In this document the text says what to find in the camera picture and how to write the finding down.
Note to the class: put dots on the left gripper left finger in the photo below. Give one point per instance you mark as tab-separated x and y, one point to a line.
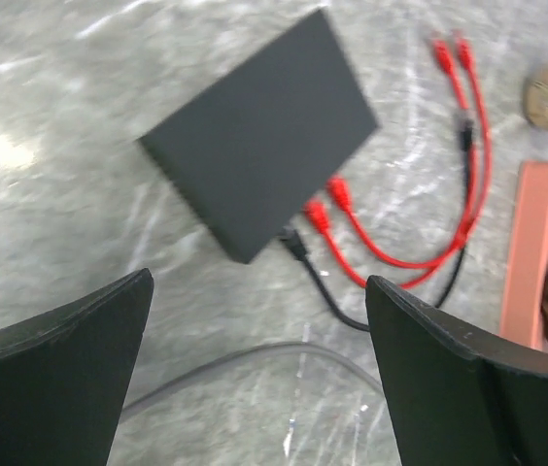
64	375

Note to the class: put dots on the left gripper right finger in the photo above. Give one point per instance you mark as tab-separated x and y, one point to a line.
456	394

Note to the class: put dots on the black network switch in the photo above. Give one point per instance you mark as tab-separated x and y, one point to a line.
247	152

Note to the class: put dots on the salmon pink tray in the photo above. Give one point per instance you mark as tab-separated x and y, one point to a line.
527	263

